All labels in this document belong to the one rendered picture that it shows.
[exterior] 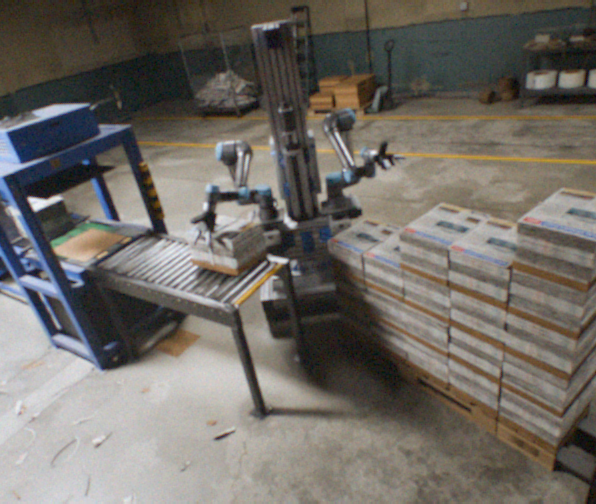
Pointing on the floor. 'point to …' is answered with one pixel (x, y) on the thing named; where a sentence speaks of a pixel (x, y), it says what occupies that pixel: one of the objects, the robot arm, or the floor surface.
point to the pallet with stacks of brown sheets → (344, 94)
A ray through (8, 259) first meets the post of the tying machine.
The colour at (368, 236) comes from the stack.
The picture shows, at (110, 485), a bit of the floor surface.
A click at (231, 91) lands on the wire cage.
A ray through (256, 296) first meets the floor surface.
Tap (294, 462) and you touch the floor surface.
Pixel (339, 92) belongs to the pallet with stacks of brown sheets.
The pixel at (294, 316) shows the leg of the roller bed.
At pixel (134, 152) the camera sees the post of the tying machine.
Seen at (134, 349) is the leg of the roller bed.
